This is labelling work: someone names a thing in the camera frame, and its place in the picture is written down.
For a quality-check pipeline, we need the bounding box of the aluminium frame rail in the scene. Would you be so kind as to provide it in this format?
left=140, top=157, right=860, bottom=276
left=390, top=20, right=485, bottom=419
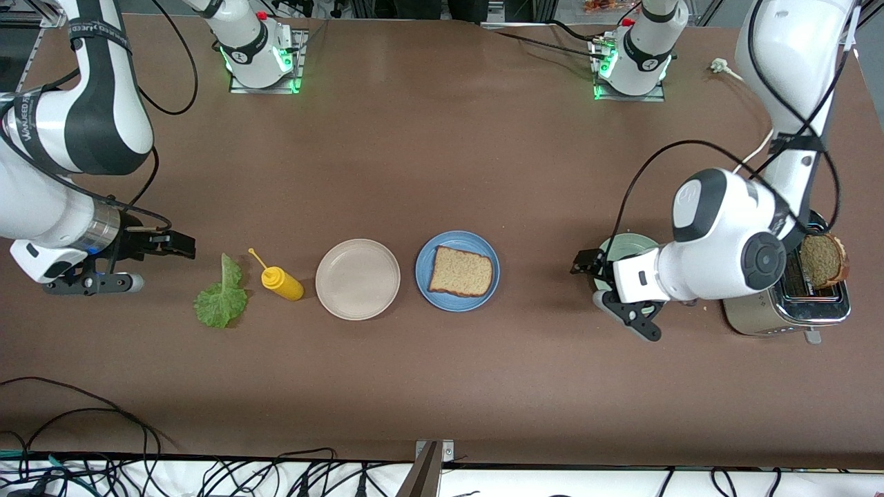
left=845, top=0, right=865, bottom=50

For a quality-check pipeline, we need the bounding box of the brown bread slice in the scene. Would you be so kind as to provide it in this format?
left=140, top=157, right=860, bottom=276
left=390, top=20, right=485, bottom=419
left=800, top=233, right=851, bottom=290
left=427, top=245, right=494, bottom=299

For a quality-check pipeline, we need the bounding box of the looped black table cable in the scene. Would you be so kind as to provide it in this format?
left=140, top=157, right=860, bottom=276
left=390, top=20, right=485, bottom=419
left=17, top=407, right=153, bottom=460

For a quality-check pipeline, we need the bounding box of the green lettuce leaf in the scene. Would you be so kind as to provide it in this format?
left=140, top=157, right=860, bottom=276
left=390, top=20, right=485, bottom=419
left=194, top=253, right=250, bottom=329

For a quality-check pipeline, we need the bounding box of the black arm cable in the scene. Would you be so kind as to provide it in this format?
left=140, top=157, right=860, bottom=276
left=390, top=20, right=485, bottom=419
left=138, top=0, right=200, bottom=117
left=0, top=69, right=174, bottom=233
left=611, top=0, right=858, bottom=244

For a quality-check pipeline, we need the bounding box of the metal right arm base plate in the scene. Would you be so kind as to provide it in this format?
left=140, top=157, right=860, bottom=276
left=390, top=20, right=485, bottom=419
left=229, top=29, right=309, bottom=95

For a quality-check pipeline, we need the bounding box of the teal cable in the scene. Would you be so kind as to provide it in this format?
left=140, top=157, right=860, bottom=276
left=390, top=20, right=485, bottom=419
left=0, top=450, right=97, bottom=495

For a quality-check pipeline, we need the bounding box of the black base power cable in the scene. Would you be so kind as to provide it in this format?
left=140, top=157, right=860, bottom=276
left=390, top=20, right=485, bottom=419
left=493, top=19, right=610, bottom=62

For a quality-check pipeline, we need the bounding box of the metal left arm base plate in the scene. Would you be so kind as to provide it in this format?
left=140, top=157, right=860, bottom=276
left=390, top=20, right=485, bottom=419
left=592, top=35, right=668, bottom=103

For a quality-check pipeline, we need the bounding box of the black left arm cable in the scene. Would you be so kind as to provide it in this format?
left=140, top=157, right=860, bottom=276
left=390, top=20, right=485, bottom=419
left=611, top=0, right=858, bottom=244

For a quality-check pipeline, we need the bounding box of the aluminium post with bracket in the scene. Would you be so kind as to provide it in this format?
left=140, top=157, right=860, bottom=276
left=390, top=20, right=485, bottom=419
left=395, top=439, right=457, bottom=497

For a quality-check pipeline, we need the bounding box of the beige and chrome toaster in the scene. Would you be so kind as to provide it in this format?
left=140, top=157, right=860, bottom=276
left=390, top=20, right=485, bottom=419
left=721, top=210, right=852, bottom=345

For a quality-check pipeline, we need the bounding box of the long black table cable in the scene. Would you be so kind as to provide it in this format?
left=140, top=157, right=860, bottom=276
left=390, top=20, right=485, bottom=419
left=0, top=376, right=182, bottom=458

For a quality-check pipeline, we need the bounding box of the light green round plate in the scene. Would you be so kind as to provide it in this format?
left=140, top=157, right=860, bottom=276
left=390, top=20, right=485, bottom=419
left=595, top=233, right=662, bottom=320

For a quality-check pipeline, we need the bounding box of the yellow squeeze sauce bottle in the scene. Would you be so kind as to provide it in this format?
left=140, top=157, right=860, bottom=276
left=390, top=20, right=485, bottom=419
left=248, top=247, right=305, bottom=302

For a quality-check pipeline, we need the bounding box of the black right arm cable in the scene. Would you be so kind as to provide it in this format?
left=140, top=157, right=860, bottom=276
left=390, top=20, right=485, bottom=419
left=138, top=0, right=200, bottom=117
left=0, top=69, right=174, bottom=233

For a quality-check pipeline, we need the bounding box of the blue round plate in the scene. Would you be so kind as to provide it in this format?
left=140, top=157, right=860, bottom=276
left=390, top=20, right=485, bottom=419
left=414, top=230, right=501, bottom=313

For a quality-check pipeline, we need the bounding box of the beige round plate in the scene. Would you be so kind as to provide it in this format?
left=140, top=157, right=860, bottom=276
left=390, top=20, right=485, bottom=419
left=315, top=238, right=401, bottom=322

